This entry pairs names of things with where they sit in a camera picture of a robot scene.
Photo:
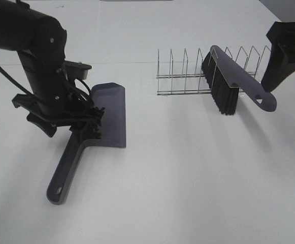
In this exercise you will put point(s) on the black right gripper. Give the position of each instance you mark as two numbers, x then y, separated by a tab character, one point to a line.
282	58

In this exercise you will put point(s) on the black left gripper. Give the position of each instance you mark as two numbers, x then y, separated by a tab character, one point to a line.
55	101

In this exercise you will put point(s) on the purple plastic dustpan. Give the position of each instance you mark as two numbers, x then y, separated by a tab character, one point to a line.
112	97

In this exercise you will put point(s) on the purple hand brush black bristles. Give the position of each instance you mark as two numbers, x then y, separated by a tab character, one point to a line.
225	78

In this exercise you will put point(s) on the pile of coffee beans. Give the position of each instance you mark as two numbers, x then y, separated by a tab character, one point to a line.
96	115

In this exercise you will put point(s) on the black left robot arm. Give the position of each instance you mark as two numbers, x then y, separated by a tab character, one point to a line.
24	29

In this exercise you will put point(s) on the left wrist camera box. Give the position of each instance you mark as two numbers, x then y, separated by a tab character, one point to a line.
76	70

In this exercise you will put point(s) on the chrome wire dish rack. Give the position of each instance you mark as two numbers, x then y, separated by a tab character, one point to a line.
186	77

